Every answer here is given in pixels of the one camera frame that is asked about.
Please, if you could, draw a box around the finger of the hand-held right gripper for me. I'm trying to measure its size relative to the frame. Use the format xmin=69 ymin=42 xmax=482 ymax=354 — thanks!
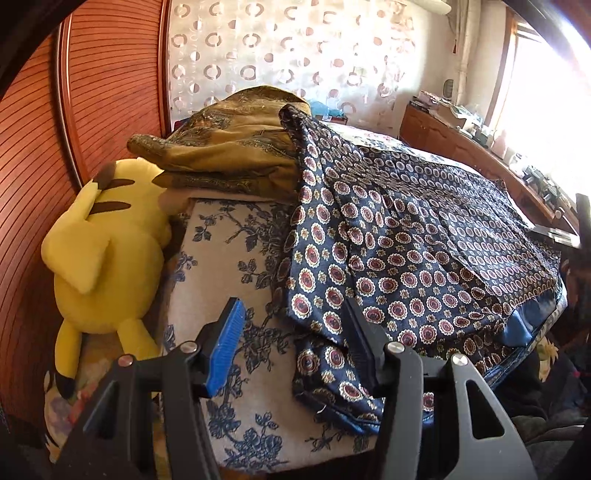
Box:
xmin=531 ymin=193 xmax=591 ymax=252

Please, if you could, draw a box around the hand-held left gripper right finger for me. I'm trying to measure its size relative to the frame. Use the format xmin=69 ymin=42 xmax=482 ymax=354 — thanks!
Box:
xmin=344 ymin=298 xmax=539 ymax=480

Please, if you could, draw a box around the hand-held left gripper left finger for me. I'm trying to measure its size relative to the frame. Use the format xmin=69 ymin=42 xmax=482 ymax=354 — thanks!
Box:
xmin=51 ymin=298 xmax=247 ymax=480

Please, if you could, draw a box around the navy circle-patterned shirt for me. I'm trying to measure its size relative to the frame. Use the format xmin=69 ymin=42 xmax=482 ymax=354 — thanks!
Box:
xmin=272 ymin=104 xmax=570 ymax=437

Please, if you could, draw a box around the black tripod gadget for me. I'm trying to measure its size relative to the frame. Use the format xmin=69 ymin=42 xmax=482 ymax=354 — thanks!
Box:
xmin=522 ymin=164 xmax=571 ymax=208

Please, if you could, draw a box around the beige floral bed sheet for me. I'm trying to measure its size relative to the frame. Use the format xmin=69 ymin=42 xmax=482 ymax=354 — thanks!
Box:
xmin=161 ymin=196 xmax=385 ymax=463

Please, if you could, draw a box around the window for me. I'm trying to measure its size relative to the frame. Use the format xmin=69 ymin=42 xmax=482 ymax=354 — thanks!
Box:
xmin=489 ymin=9 xmax=591 ymax=197

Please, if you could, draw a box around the low wooden cabinet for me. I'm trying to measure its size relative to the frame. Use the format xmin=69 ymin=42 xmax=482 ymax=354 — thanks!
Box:
xmin=399 ymin=102 xmax=583 ymax=237

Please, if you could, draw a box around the cardboard box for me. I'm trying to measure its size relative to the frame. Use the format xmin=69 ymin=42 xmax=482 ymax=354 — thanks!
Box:
xmin=436 ymin=104 xmax=478 ymax=130

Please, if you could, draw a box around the yellow plush toy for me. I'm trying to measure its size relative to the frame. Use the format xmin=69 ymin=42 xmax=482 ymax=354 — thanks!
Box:
xmin=41 ymin=159 xmax=175 ymax=400

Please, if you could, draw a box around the dark cloth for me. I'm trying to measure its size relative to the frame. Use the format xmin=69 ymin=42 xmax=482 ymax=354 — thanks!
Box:
xmin=489 ymin=355 xmax=591 ymax=480

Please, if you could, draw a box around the white wrapped pipe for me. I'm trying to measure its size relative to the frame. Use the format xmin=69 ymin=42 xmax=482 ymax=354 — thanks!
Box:
xmin=450 ymin=9 xmax=477 ymax=108

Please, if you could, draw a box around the golden brown patterned cloth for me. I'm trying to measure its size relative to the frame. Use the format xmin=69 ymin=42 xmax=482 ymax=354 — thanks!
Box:
xmin=127 ymin=85 xmax=311 ymax=205

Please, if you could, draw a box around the floral bedsheet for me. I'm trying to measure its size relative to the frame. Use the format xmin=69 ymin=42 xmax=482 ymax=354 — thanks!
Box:
xmin=323 ymin=117 xmax=509 ymax=185

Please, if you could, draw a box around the blue tissue pack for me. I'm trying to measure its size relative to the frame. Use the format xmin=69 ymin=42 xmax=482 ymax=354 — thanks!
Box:
xmin=309 ymin=99 xmax=348 ymax=121

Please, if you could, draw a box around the sheer circle-patterned curtain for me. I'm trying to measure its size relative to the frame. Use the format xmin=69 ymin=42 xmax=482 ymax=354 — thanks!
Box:
xmin=166 ymin=0 xmax=459 ymax=131

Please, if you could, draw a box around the wall air conditioner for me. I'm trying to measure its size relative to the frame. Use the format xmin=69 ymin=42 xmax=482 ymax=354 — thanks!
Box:
xmin=416 ymin=0 xmax=454 ymax=16

